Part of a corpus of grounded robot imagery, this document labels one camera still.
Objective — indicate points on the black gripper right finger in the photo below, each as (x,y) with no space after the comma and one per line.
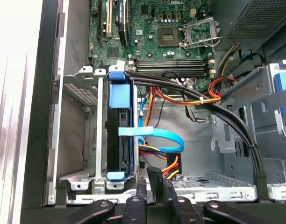
(182,212)

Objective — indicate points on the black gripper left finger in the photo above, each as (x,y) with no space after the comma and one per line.
(133,210)

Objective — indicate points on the hard disk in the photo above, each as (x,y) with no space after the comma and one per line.
(119,99)

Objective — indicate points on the metal disk bay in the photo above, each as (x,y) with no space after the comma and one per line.
(99,128)

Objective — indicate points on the black PC case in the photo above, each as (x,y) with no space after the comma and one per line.
(37,140)

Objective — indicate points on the black RAM slot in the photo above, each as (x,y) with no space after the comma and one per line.
(152,71)
(171,62)

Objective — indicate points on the grey optical drive cage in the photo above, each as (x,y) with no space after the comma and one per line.
(250,88)

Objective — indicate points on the blue drive cage latch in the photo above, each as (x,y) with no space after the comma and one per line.
(283,82)

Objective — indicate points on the green motherboard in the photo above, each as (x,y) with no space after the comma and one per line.
(152,44)

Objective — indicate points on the socket locking lever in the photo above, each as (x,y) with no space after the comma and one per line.
(217,42)

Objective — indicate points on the CPU socket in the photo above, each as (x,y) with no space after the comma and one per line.
(168,37)

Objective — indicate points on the metal socket cover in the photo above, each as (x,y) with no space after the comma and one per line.
(214,29)

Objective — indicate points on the black graphics card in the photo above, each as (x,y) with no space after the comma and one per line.
(122,23)

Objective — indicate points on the black expansion slot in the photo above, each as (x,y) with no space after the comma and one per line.
(100,23)

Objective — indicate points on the cream expansion slot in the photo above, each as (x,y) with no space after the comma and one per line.
(109,21)

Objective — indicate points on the grey power supply unit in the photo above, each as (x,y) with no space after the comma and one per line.
(257,23)

